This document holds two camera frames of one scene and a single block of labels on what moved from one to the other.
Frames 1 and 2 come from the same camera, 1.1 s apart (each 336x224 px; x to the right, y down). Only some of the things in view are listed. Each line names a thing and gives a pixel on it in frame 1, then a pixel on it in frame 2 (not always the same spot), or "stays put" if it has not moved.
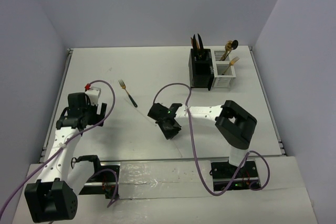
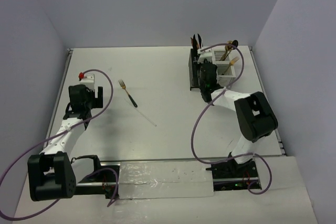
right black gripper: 169,134 to 205,61
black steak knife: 195,45 stays put
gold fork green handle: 123,85 stays put
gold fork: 231,63 stays put
